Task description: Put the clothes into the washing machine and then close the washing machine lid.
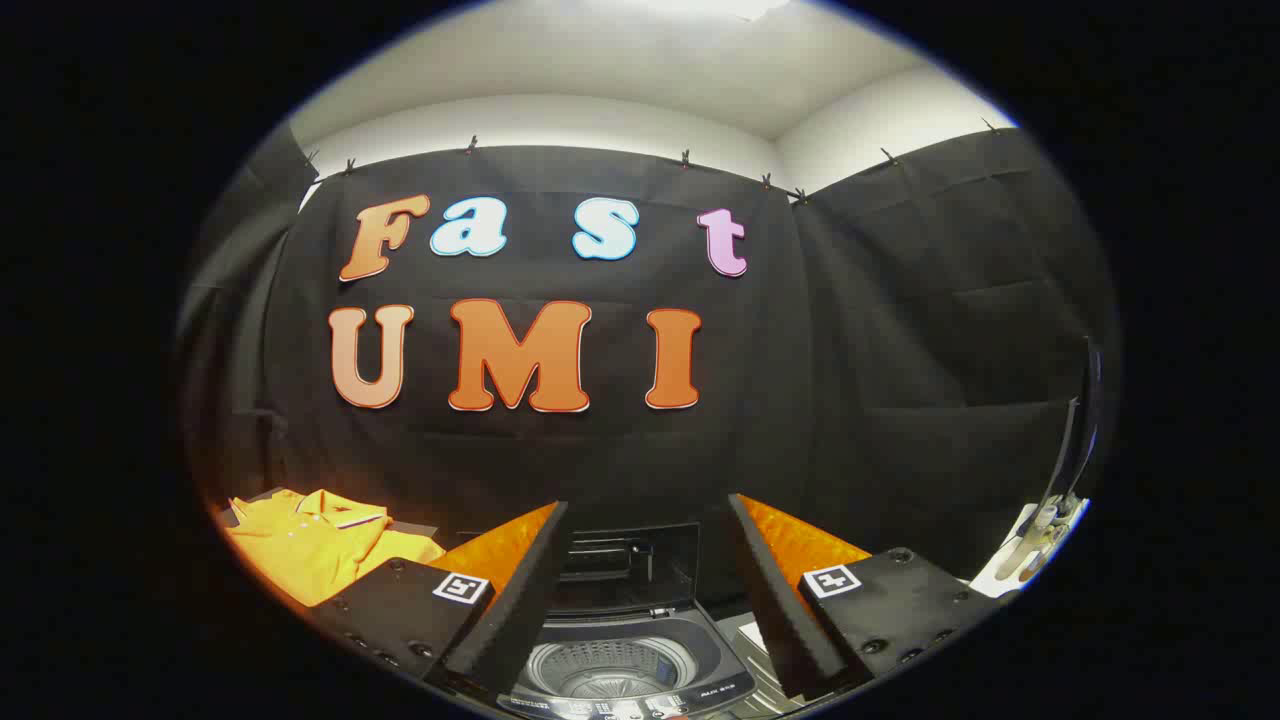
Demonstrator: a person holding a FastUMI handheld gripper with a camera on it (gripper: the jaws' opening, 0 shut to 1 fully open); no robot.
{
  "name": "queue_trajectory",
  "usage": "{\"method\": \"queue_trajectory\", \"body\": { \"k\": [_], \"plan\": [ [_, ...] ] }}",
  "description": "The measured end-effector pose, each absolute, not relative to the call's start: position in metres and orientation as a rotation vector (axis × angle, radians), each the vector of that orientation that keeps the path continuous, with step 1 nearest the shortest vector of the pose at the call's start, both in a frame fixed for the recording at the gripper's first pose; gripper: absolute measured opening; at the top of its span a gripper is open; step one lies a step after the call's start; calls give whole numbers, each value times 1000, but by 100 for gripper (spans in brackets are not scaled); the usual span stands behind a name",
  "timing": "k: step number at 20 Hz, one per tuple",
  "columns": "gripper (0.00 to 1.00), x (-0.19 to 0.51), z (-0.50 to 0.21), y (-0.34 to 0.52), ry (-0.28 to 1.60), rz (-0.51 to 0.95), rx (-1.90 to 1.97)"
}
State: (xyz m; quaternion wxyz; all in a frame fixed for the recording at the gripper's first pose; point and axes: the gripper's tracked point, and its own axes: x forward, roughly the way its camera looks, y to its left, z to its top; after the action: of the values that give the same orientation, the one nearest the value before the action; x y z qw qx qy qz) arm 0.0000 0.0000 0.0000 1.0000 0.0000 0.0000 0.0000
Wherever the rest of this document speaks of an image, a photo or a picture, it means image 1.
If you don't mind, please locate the dark metal stand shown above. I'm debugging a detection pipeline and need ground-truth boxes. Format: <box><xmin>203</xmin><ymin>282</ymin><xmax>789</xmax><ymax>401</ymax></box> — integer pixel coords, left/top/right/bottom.
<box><xmin>1038</xmin><ymin>338</ymin><xmax>1103</xmax><ymax>521</ymax></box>

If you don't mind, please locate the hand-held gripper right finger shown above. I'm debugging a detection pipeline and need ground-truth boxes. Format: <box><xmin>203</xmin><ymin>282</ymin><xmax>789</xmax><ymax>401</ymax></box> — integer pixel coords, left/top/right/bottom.
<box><xmin>728</xmin><ymin>493</ymin><xmax>1023</xmax><ymax>701</ymax></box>

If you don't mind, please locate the grey washing machine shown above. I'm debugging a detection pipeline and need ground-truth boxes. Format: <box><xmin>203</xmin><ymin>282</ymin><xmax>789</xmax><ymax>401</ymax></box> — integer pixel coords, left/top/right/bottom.
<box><xmin>500</xmin><ymin>603</ymin><xmax>763</xmax><ymax>720</ymax></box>

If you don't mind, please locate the pale clip bundle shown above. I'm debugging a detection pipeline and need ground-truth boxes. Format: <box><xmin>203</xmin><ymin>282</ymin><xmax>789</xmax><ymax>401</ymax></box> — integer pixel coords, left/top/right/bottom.
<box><xmin>995</xmin><ymin>498</ymin><xmax>1083</xmax><ymax>583</ymax></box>

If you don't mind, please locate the black backdrop cloth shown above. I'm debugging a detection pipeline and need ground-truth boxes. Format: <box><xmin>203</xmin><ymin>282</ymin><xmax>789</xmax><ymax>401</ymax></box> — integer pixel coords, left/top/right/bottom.
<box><xmin>180</xmin><ymin>125</ymin><xmax>1116</xmax><ymax>601</ymax></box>

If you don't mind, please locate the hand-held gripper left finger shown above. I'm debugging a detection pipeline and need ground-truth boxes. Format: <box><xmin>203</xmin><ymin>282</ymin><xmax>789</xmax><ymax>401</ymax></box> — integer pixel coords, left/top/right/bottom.
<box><xmin>308</xmin><ymin>500</ymin><xmax>571</xmax><ymax>699</ymax></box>

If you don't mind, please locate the yellow polo shirt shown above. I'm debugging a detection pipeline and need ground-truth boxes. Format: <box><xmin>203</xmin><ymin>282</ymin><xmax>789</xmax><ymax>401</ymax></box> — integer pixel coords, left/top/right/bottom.
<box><xmin>225</xmin><ymin>488</ymin><xmax>447</xmax><ymax>608</ymax></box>

